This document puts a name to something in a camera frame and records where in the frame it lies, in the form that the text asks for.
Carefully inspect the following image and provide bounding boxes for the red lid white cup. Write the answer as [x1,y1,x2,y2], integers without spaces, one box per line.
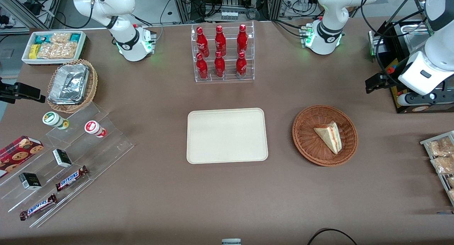
[84,120,107,138]

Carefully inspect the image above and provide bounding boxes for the beige plastic tray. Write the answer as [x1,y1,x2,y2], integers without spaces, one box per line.
[187,108,268,164]

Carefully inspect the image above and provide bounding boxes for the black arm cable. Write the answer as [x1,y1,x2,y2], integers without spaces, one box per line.
[360,0,430,90]

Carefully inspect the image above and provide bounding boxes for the stacked aluminium foil trays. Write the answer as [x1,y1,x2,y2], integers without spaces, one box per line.
[48,64,89,105]

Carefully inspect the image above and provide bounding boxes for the black food warmer machine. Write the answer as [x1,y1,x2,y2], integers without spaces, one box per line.
[367,19,454,114]

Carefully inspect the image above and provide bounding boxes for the light wicker basket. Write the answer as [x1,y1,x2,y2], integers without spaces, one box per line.
[47,59,98,114]

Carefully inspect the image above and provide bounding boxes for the green lid white cup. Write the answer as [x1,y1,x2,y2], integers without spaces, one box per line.
[42,111,70,130]

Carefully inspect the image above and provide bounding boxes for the round brown wicker basket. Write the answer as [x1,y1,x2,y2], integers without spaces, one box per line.
[292,105,358,167]

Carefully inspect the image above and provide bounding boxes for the black looped cable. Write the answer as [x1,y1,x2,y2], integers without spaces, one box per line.
[306,228,359,245]

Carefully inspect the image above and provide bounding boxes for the clear acrylic bottle rack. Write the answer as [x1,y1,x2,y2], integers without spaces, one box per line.
[191,21,255,83]

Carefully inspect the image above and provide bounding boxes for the tray with packaged snacks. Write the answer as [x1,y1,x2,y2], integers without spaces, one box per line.
[420,130,454,207]

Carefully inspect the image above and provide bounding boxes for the red cookie box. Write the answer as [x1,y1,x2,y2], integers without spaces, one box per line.
[0,136,44,178]

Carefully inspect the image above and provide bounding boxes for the white rectangular snack bin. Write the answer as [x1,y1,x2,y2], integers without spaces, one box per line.
[22,31,87,66]

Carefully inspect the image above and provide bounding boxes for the clear acrylic stepped stand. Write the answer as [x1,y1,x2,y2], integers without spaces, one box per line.
[0,102,134,228]

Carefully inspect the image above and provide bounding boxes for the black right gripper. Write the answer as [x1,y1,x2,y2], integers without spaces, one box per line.
[0,78,46,104]

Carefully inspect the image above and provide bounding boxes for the grey workbench with cables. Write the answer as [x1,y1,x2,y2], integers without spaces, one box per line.
[0,0,65,34]

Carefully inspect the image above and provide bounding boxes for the Snickers chocolate bar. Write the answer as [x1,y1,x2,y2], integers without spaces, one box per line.
[19,194,57,221]
[55,165,89,192]

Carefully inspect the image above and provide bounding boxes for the aluminium frame rack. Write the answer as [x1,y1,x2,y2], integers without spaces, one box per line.
[171,0,285,24]

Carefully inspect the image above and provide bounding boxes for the small black green box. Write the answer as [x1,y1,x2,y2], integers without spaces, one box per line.
[18,172,42,191]
[52,149,73,168]

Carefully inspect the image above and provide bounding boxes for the red cola bottle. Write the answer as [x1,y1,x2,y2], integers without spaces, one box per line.
[215,25,227,56]
[196,53,209,80]
[236,51,247,78]
[214,51,226,78]
[196,26,210,58]
[237,24,248,55]

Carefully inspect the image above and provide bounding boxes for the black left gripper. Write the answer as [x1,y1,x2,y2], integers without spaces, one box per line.
[365,73,395,94]

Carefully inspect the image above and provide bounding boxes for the triangular sandwich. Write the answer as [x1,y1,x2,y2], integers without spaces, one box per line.
[314,122,343,155]

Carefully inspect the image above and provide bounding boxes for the clear rice cracker bag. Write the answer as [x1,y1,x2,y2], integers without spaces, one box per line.
[37,43,59,59]
[50,32,72,44]
[57,42,78,59]

